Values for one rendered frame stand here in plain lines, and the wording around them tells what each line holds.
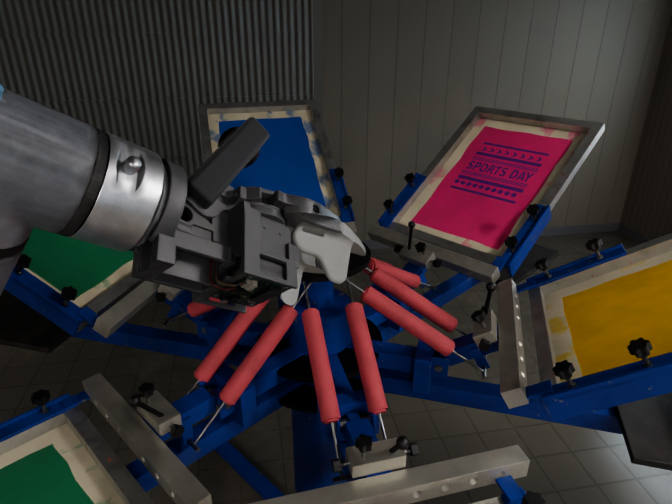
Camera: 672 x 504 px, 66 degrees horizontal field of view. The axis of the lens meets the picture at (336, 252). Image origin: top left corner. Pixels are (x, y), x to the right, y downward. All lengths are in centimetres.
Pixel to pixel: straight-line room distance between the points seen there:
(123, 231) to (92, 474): 114
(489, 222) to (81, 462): 157
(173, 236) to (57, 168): 9
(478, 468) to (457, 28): 372
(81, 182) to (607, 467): 279
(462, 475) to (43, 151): 109
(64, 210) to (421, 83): 419
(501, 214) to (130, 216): 186
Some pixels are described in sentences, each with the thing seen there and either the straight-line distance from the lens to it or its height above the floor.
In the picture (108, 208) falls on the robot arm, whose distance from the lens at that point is 36.
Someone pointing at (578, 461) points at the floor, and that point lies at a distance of 293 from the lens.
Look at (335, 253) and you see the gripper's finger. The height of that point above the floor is 177.
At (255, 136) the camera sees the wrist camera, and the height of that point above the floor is 186.
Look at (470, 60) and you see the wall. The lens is 459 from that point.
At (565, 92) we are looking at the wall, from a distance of 504.
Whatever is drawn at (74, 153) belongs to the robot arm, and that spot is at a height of 188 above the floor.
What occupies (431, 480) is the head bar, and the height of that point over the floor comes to 104.
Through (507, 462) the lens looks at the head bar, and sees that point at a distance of 131.
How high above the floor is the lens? 196
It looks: 25 degrees down
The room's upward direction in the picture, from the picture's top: straight up
